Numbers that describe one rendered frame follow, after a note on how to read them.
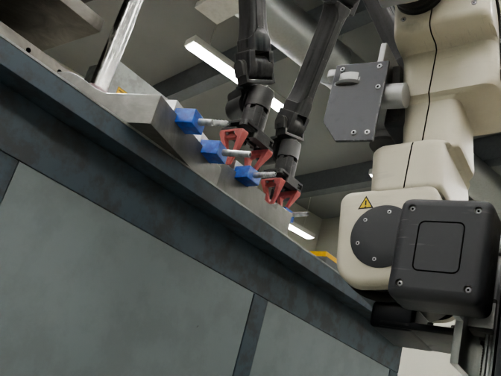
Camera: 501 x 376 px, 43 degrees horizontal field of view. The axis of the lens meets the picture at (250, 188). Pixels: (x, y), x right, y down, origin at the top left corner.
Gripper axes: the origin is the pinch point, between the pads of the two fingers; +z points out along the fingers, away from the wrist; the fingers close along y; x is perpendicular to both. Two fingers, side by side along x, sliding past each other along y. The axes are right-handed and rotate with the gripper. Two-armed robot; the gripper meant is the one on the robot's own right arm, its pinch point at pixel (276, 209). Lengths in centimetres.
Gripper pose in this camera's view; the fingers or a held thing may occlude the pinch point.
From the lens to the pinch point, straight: 165.6
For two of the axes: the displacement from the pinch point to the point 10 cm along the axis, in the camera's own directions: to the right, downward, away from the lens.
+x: 7.7, -0.8, -6.3
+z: -2.3, 8.9, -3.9
